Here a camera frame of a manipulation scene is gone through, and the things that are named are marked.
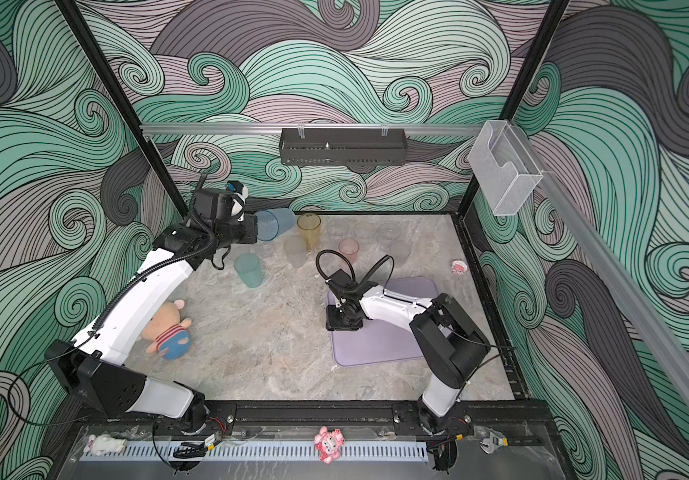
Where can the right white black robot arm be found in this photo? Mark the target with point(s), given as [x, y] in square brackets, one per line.
[451, 344]

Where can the small pink white toy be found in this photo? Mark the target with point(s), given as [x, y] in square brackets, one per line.
[458, 267]

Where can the white slotted cable duct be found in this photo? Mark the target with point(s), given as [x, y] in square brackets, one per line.
[290, 451]

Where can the black wall-mounted rack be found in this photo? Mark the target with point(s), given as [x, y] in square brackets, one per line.
[343, 147]

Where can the yellow translucent cup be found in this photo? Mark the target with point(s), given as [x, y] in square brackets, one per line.
[310, 226]

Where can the clear glass cup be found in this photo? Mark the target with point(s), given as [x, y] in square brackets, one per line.
[399, 251]

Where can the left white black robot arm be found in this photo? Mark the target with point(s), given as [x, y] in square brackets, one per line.
[91, 367]

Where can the bear plush toy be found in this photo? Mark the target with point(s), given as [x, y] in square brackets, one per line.
[167, 332]

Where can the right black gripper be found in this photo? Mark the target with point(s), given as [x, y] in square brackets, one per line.
[331, 323]

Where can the pink flower toy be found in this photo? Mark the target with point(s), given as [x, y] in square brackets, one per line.
[329, 444]

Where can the clear acrylic wall box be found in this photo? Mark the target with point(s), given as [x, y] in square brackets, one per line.
[504, 163]

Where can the blue translucent cup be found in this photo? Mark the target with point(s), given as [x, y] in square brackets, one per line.
[274, 222]

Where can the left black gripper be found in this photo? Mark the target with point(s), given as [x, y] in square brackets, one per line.
[249, 225]

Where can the pink translucent cup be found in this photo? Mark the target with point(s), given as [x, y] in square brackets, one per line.
[350, 249]

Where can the teal translucent cup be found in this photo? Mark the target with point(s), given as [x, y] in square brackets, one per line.
[249, 270]

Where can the white plush toy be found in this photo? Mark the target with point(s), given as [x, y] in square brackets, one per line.
[102, 445]

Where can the silver adjustable wrench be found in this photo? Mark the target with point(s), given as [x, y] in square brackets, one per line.
[492, 441]

